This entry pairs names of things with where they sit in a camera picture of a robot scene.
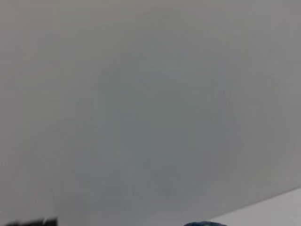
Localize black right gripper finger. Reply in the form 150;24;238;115
4;217;58;226

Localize blue denim shorts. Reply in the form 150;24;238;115
182;220;227;226

